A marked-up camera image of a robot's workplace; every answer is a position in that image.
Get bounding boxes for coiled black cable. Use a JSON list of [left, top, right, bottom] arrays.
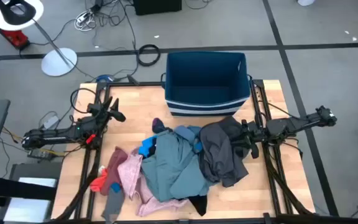
[[137, 44, 162, 67]]

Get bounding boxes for black aluminium table frame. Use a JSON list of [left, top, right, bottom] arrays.
[[73, 79, 316, 224]]

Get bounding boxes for black garment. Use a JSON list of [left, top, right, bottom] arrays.
[[147, 136, 209, 217]]

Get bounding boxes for dark sock purple toe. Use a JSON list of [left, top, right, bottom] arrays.
[[152, 117, 173, 134]]

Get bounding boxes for white cable bundle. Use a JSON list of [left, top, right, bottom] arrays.
[[74, 9, 98, 32]]

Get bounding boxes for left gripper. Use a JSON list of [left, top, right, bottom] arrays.
[[86, 96, 127, 123]]

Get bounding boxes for white floor lamp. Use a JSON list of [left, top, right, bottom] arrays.
[[0, 0, 78, 77]]

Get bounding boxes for teal garment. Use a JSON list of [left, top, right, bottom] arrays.
[[140, 126, 217, 203]]

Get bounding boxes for grey sock blue heel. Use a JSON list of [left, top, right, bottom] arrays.
[[101, 182, 126, 223]]

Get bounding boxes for blue coiled cable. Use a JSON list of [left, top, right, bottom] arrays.
[[96, 73, 114, 83]]

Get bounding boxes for maroon garment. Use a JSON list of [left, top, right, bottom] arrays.
[[100, 146, 129, 196]]

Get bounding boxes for slate blue garment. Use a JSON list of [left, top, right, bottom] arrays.
[[174, 124, 204, 154]]

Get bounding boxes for black box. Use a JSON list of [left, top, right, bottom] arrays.
[[133, 0, 183, 16]]

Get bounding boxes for black side table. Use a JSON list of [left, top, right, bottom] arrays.
[[0, 161, 62, 224]]

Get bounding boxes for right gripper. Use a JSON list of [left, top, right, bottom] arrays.
[[241, 119, 265, 160]]

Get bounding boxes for dark grey garment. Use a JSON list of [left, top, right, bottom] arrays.
[[199, 115, 251, 188]]

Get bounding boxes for grey power adapter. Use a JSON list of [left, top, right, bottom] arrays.
[[42, 114, 60, 130]]

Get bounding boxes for orange-red beanie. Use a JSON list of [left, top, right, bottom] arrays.
[[89, 166, 109, 193]]

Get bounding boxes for navy white striped fabric bin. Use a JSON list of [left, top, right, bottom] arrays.
[[161, 51, 252, 118]]

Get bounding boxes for pink garment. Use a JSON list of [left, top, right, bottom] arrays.
[[117, 147, 190, 218]]

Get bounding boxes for bright blue garment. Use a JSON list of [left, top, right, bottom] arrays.
[[138, 136, 158, 158]]

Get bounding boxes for red toolbox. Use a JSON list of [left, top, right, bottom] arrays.
[[0, 1, 30, 50]]

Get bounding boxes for black power supply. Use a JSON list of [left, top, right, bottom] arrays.
[[26, 148, 55, 162]]

